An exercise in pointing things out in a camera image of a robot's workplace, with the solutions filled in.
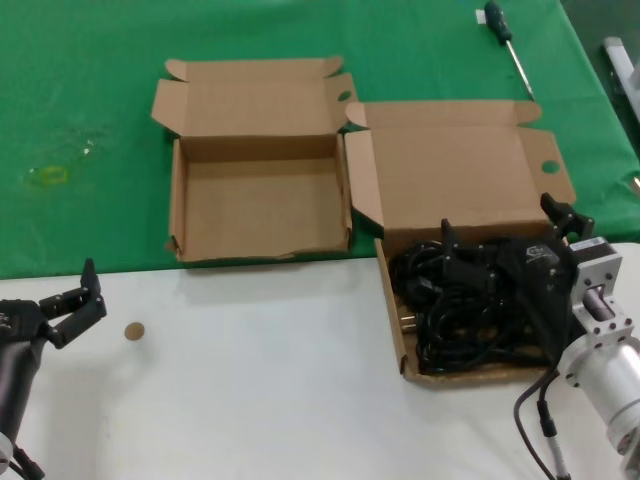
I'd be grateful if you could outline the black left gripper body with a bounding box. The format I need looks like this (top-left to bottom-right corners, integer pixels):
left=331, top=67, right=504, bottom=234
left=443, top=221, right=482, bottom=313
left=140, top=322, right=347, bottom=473
left=0, top=298, right=51, bottom=437

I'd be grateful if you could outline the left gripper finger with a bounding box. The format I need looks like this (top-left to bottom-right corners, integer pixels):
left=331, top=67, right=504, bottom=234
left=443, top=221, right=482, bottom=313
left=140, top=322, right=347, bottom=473
left=47, top=294, right=108, bottom=350
left=38, top=258, right=101, bottom=314

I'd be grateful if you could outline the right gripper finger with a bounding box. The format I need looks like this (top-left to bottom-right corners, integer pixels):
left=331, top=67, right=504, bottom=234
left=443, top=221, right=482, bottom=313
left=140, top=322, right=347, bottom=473
left=439, top=218, right=500, bottom=292
left=540, top=193, right=596, bottom=245

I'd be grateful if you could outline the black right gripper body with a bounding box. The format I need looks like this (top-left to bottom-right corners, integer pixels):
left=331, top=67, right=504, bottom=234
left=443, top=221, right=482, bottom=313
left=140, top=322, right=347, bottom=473
left=496, top=236, right=577, bottom=364

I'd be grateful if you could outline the open brown cardboard box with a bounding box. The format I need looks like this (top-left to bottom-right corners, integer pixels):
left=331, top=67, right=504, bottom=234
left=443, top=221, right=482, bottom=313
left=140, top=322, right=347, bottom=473
left=343, top=98, right=577, bottom=385
left=151, top=55, right=360, bottom=264

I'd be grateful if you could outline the grey metal bar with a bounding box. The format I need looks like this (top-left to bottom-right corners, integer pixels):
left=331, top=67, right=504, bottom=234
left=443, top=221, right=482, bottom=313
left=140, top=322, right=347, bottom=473
left=602, top=36, right=640, bottom=121

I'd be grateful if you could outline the green table cloth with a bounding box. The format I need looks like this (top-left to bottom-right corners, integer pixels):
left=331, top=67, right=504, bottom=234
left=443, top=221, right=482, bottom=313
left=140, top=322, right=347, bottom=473
left=0, top=0, right=640, bottom=281

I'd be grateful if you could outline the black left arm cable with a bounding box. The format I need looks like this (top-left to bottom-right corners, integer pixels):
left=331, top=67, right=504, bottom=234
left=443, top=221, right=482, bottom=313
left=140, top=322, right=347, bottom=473
left=8, top=442, right=47, bottom=480

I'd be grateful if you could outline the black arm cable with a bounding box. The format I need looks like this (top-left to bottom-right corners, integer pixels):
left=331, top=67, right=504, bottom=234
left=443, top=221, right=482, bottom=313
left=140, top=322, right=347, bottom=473
left=8, top=442, right=47, bottom=480
left=513, top=367, right=562, bottom=480

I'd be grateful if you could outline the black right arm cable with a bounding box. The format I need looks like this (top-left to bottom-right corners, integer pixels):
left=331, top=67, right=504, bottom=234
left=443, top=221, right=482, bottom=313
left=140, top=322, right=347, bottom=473
left=513, top=367, right=562, bottom=480

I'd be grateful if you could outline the cable with silver connector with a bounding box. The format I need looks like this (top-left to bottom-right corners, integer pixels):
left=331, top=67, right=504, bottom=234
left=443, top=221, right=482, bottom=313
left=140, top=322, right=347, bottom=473
left=536, top=372, right=574, bottom=480

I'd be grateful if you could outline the green-handled screwdriver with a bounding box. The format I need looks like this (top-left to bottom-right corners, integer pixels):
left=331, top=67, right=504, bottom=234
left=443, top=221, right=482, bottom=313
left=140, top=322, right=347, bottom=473
left=483, top=0, right=536, bottom=101

